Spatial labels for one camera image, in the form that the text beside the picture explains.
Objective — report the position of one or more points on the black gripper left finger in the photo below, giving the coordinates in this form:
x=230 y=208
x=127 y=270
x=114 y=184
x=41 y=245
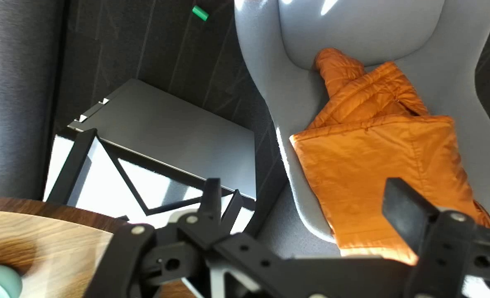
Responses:
x=212 y=192

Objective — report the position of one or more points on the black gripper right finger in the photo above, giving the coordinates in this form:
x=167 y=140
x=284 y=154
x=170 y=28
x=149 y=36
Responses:
x=407 y=207

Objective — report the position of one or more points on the orange blanket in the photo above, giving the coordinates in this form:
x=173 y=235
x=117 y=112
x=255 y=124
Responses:
x=377 y=159

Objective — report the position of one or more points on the white cabinet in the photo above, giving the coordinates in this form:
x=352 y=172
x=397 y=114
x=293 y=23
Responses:
x=172 y=129

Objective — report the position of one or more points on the round dark wood table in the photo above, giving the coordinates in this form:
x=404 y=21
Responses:
x=46 y=248

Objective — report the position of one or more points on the small green object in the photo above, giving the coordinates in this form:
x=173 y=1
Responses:
x=198 y=13

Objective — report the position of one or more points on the grey moulded chair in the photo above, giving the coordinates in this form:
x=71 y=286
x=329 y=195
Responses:
x=365 y=26

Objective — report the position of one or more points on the dark grey fabric sofa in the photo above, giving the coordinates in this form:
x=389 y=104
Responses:
x=13 y=92

